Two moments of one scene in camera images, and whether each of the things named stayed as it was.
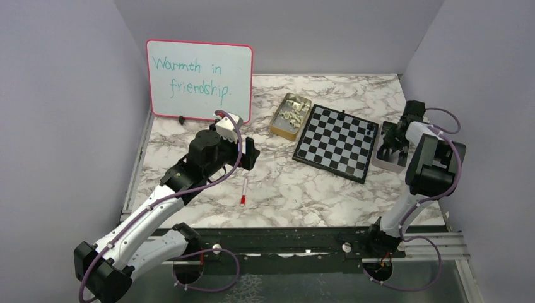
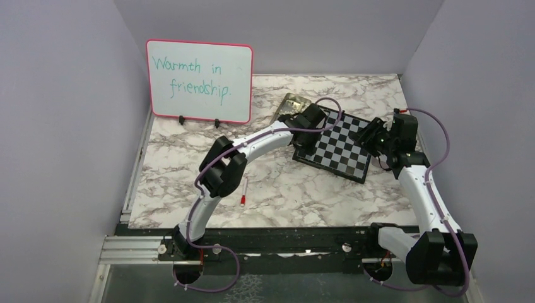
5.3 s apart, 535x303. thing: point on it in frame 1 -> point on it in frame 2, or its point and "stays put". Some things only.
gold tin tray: (291, 116) stays put
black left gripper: (247, 160) -> (308, 150)
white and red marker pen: (243, 197) stays put
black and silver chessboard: (337, 142) stays put
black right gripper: (394, 145) -> (366, 135)
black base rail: (264, 251) stays put
